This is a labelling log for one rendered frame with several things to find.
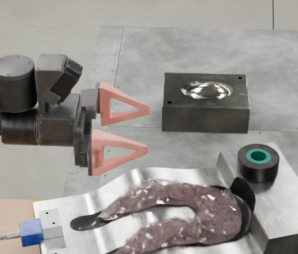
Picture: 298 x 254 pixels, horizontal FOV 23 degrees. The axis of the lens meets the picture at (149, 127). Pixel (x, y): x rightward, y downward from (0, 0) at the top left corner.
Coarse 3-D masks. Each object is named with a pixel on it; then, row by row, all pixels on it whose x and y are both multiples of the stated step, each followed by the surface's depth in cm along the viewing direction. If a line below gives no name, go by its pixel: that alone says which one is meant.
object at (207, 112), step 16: (176, 80) 176; (192, 80) 176; (208, 80) 176; (224, 80) 176; (240, 80) 176; (176, 96) 170; (192, 96) 174; (208, 96) 175; (224, 96) 174; (240, 96) 170; (176, 112) 168; (192, 112) 168; (208, 112) 167; (224, 112) 167; (240, 112) 167; (176, 128) 170; (192, 128) 170; (208, 128) 170; (224, 128) 170; (240, 128) 169
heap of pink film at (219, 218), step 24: (144, 192) 136; (168, 192) 136; (192, 192) 139; (216, 192) 139; (216, 216) 134; (240, 216) 134; (144, 240) 127; (168, 240) 127; (192, 240) 128; (216, 240) 130
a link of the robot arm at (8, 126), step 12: (36, 108) 102; (0, 120) 101; (12, 120) 101; (24, 120) 101; (0, 132) 105; (12, 132) 101; (24, 132) 101; (12, 144) 103; (24, 144) 103; (36, 144) 103
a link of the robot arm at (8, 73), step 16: (0, 64) 99; (16, 64) 99; (32, 64) 99; (0, 80) 97; (16, 80) 96; (32, 80) 98; (0, 96) 99; (16, 96) 98; (32, 96) 100; (16, 112) 99
